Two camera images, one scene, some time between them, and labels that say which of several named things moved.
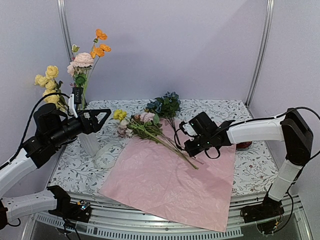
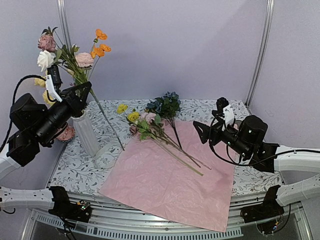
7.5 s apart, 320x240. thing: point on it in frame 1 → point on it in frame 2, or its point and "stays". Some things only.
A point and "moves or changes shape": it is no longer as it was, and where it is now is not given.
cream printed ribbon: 106,157 stays
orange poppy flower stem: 99,50 stays
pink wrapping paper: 150,175 stays
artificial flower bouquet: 146,125 moves or changes shape
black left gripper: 89,128 → 77,104
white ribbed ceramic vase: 90,142 stays
